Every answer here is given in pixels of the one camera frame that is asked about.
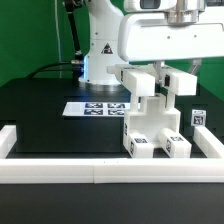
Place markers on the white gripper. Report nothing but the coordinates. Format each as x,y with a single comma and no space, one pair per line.
148,37

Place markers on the white chair back frame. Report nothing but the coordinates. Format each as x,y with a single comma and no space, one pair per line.
141,80

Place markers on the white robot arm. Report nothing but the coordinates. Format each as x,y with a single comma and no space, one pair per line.
105,20

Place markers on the white marker sheet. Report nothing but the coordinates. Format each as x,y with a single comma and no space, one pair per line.
95,109

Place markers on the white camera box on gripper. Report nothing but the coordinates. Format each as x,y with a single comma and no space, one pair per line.
154,5

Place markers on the white U-shaped fence frame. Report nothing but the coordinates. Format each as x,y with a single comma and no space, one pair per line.
13,171

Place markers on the black camera pole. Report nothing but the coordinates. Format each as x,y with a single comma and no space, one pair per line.
70,7

